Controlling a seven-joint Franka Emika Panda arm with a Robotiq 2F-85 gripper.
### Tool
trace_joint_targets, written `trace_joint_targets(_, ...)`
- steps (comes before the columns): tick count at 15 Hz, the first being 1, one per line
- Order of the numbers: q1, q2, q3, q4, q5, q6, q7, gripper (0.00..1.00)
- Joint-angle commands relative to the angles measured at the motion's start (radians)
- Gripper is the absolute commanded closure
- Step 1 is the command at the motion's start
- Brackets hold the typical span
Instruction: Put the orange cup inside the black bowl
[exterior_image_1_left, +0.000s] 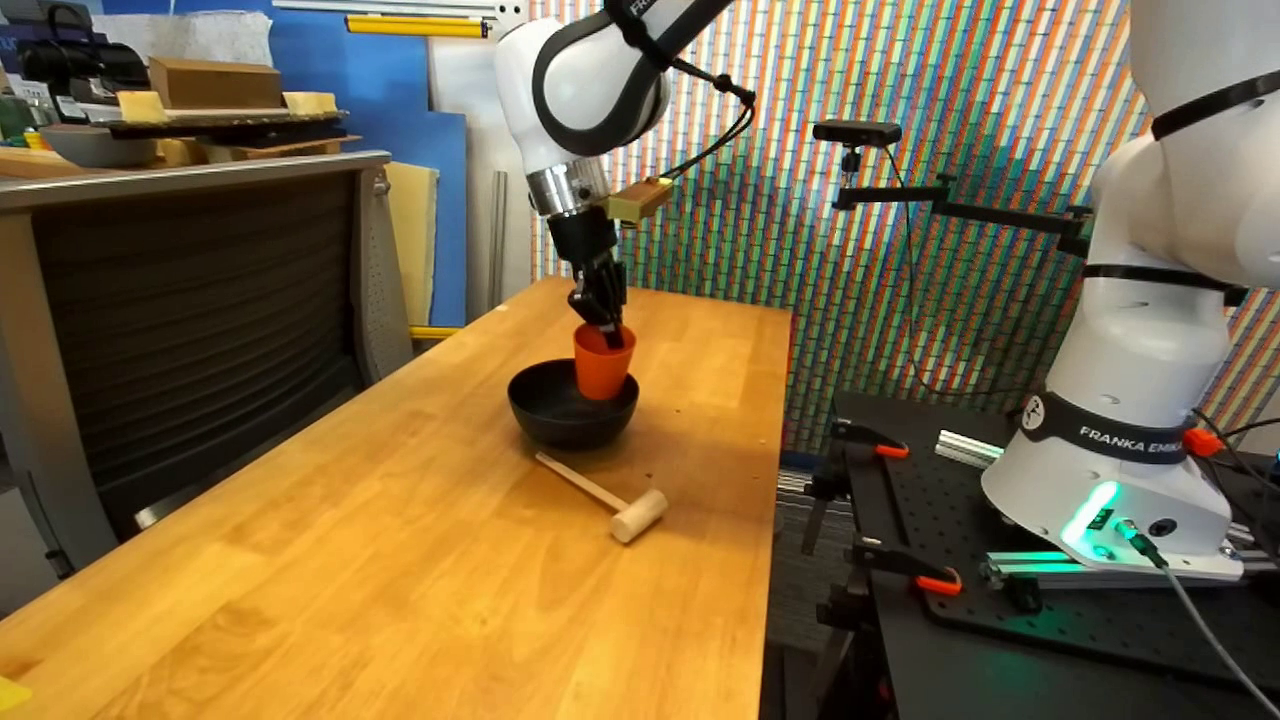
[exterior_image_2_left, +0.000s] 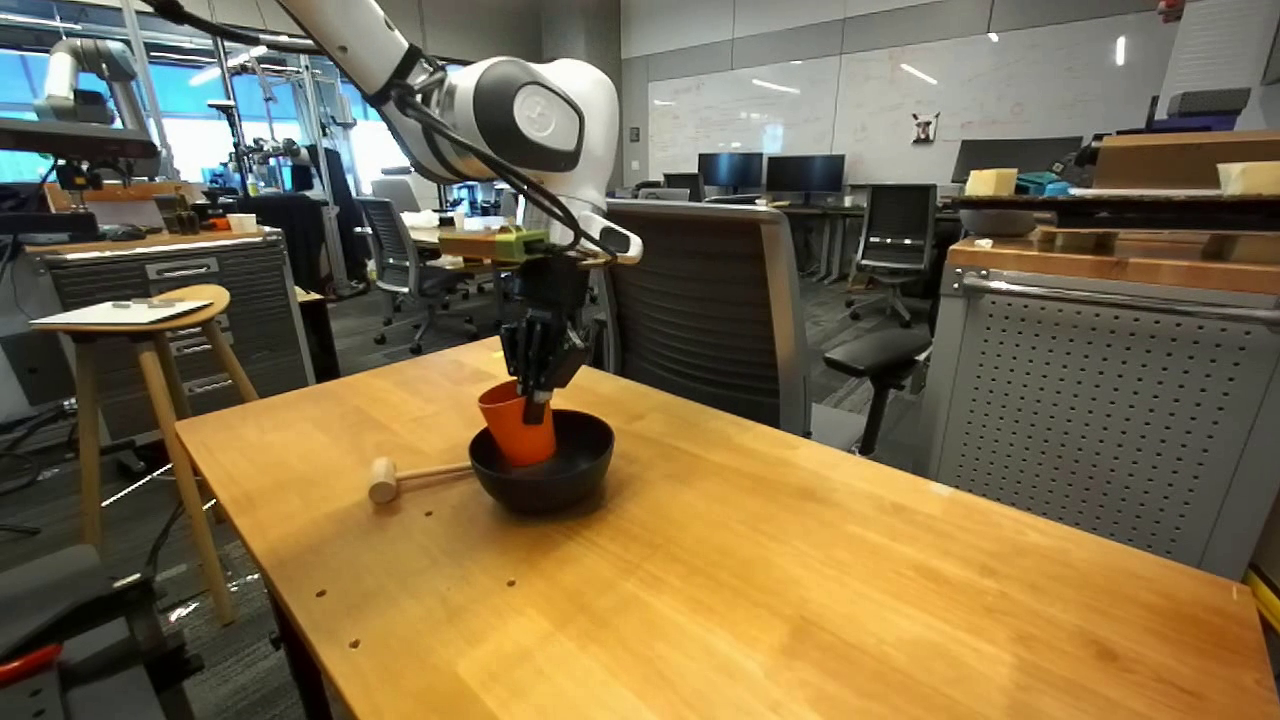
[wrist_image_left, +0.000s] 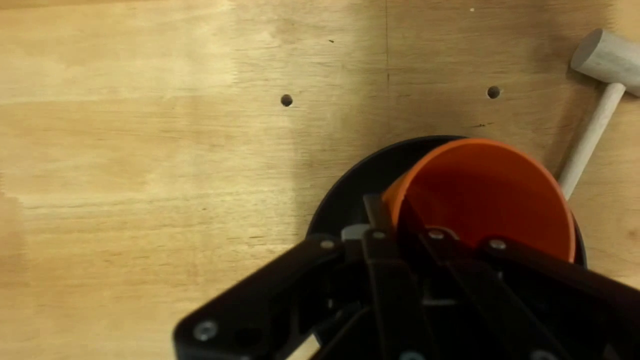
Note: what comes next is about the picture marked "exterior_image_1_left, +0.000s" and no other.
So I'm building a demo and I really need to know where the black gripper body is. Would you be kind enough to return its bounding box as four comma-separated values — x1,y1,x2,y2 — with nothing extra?
546,202,633,298

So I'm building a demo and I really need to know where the orange plastic cup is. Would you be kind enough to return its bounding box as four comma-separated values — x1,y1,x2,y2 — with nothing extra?
572,318,638,409

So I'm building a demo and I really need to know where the black bowl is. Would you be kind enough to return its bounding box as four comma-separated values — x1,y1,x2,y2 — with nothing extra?
504,354,645,455

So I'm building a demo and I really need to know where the tan foam board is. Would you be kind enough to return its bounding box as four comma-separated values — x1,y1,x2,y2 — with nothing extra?
382,156,445,333

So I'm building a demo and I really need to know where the wooden mallet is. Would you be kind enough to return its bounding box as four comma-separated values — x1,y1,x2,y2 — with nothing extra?
530,446,673,547

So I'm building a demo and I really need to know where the iridescent striped curtain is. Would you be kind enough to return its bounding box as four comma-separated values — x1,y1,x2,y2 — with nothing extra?
522,0,1280,461

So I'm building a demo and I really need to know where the yellow spirit level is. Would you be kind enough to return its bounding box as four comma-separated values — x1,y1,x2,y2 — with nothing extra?
338,12,491,43

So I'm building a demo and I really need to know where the yellow foam block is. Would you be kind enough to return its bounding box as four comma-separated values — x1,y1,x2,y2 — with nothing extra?
115,86,167,129
283,86,338,124

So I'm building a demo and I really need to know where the flat black tray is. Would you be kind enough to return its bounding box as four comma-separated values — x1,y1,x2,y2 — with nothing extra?
107,111,360,145

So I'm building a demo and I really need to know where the short aluminium profile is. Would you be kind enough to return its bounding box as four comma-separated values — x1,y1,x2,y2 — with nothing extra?
932,428,1006,472

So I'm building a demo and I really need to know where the black metal cabinet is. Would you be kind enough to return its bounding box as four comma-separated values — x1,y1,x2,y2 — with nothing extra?
0,147,415,614

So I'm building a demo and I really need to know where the brown wooden box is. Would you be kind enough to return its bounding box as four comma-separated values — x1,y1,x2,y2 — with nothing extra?
143,57,292,111

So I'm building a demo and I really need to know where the black perforated robot platform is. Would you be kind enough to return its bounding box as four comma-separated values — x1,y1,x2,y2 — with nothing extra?
826,389,1280,720

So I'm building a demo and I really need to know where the black bag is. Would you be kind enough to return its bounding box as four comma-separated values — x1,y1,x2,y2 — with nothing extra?
17,4,153,94

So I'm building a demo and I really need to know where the red plug connector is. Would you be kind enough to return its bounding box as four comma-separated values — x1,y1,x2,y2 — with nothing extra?
1179,422,1232,463

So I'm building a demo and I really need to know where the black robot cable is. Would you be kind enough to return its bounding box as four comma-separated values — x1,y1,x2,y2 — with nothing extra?
635,21,758,184

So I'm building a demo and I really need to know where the orange handled bar clamp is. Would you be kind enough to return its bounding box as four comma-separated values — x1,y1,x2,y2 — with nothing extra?
826,414,920,472
852,530,966,602

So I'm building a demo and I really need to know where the black stereo camera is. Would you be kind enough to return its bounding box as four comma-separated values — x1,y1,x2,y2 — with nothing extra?
813,114,906,156

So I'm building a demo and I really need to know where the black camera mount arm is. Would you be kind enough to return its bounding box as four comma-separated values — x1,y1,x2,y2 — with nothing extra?
833,141,1098,258

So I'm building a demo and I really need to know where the long aluminium rail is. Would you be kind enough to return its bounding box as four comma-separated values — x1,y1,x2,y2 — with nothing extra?
981,542,1250,591

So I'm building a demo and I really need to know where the gray power cable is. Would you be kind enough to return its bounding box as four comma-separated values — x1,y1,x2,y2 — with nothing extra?
1155,557,1280,720

